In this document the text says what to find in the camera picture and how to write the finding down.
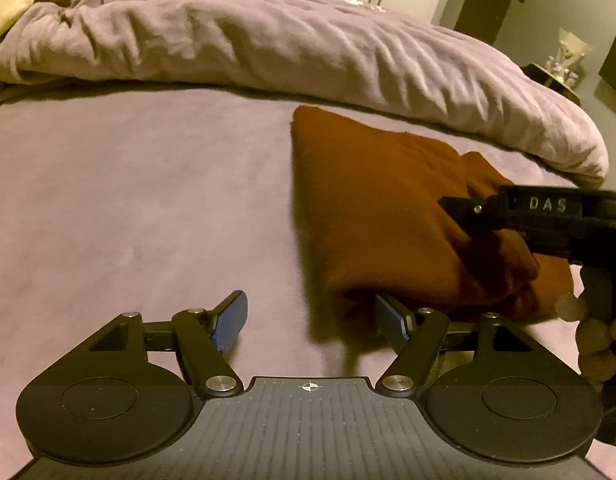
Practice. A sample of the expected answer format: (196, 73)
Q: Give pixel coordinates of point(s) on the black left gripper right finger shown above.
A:
(440, 359)

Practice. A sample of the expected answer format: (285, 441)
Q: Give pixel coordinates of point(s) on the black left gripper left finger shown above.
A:
(199, 338)

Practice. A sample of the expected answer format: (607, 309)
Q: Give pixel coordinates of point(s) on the rust brown knit cardigan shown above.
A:
(367, 219)

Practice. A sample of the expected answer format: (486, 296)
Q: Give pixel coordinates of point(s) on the right hand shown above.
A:
(594, 312)

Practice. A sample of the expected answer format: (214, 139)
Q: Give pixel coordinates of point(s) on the small side table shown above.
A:
(538, 74)

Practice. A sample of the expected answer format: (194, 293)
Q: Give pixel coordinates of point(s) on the purple bed sheet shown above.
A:
(155, 199)

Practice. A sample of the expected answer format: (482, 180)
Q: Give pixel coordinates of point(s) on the purple crumpled duvet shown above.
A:
(332, 50)

